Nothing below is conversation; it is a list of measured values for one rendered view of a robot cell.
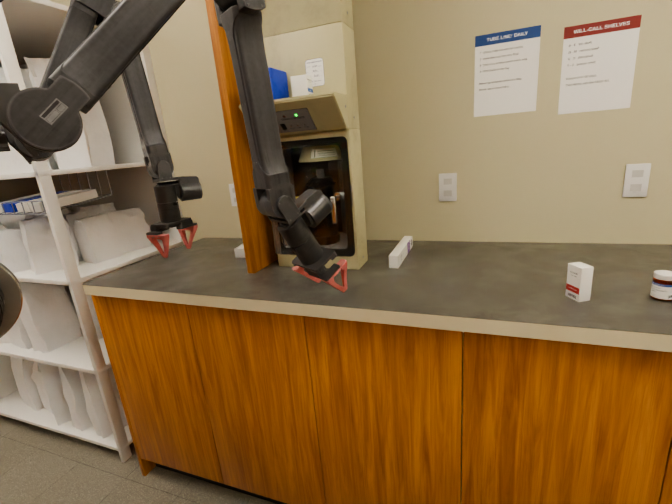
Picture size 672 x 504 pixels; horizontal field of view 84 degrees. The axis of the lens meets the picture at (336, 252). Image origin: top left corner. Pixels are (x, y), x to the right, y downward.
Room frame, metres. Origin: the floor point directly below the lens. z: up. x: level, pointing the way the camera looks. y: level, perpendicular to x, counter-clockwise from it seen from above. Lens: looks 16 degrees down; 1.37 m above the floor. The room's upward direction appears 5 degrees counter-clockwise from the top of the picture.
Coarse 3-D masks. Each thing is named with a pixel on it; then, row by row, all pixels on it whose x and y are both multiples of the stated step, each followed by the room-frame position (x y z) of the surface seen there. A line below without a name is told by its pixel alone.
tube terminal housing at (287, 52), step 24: (336, 24) 1.24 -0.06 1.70; (288, 48) 1.30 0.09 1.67; (312, 48) 1.27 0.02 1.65; (336, 48) 1.24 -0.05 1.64; (288, 72) 1.31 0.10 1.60; (336, 72) 1.24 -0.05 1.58; (360, 144) 1.33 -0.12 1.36; (360, 168) 1.32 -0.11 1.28; (360, 192) 1.30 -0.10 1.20; (360, 216) 1.28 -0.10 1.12; (360, 240) 1.27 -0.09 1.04; (288, 264) 1.34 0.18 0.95; (360, 264) 1.25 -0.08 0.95
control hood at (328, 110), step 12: (300, 96) 1.17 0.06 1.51; (312, 96) 1.15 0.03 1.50; (324, 96) 1.14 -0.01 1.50; (336, 96) 1.15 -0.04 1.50; (240, 108) 1.25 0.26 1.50; (276, 108) 1.21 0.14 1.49; (288, 108) 1.20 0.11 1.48; (312, 108) 1.18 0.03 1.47; (324, 108) 1.17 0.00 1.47; (336, 108) 1.16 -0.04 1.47; (324, 120) 1.21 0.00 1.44; (336, 120) 1.19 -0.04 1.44; (288, 132) 1.28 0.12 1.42; (300, 132) 1.27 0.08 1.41
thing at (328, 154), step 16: (288, 144) 1.30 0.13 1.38; (304, 144) 1.28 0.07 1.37; (320, 144) 1.26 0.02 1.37; (336, 144) 1.24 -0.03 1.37; (288, 160) 1.31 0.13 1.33; (304, 160) 1.28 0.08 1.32; (320, 160) 1.26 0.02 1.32; (336, 160) 1.24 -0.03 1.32; (304, 176) 1.29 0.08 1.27; (320, 176) 1.26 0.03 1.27; (336, 176) 1.24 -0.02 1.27; (336, 192) 1.24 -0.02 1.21; (320, 224) 1.27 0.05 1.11; (336, 224) 1.25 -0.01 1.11; (352, 224) 1.22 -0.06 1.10; (320, 240) 1.27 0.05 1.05; (336, 240) 1.25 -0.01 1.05; (352, 240) 1.23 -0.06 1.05; (336, 256) 1.25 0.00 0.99
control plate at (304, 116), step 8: (280, 112) 1.22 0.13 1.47; (288, 112) 1.21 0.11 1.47; (296, 112) 1.21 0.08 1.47; (304, 112) 1.20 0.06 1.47; (280, 120) 1.25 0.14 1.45; (288, 120) 1.24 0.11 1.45; (296, 120) 1.23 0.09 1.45; (304, 120) 1.22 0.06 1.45; (312, 120) 1.21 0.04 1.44; (280, 128) 1.27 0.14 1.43; (288, 128) 1.26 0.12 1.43; (296, 128) 1.26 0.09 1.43; (304, 128) 1.25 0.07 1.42; (312, 128) 1.24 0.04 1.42
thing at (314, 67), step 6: (306, 60) 1.28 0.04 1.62; (312, 60) 1.27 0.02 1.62; (318, 60) 1.26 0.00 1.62; (306, 66) 1.28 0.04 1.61; (312, 66) 1.27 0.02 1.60; (318, 66) 1.26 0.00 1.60; (306, 72) 1.28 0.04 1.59; (312, 72) 1.27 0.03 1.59; (318, 72) 1.27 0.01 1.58; (312, 78) 1.27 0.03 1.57; (318, 78) 1.27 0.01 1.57; (324, 78) 1.26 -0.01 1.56; (312, 84) 1.27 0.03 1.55; (318, 84) 1.27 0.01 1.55; (324, 84) 1.26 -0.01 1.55
